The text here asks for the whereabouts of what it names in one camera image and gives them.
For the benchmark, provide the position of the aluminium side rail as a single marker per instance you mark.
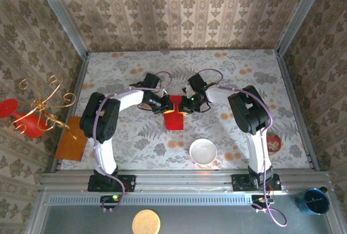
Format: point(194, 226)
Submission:
point(289, 82)
point(78, 82)

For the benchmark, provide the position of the aluminium frame post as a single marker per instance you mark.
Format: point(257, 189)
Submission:
point(61, 14)
point(301, 14)

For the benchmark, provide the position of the aluminium frame cross rail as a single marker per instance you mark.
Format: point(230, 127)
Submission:
point(184, 181)

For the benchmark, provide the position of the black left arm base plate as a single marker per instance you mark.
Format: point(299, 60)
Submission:
point(127, 183)

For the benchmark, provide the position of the red vase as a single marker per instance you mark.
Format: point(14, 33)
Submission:
point(27, 125)

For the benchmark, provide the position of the white bowl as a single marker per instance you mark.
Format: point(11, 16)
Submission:
point(203, 151)

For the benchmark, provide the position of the round cork coaster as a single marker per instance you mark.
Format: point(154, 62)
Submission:
point(146, 221)

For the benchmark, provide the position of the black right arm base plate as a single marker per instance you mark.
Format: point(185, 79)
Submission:
point(240, 183)

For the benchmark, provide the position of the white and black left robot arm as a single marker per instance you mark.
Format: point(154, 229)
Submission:
point(108, 158)

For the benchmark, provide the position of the floral tablecloth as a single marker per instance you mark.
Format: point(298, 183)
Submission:
point(130, 63)

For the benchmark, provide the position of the red paper sheet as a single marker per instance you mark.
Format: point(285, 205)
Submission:
point(174, 122)

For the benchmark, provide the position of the grey metal shelf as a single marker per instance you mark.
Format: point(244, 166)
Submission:
point(217, 220)

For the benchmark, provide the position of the dark blue mug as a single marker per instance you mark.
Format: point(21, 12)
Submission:
point(314, 201)

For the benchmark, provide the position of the red patterned round disc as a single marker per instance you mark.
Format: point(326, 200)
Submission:
point(275, 143)

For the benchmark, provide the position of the orange wooden board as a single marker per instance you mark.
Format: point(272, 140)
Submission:
point(71, 141)

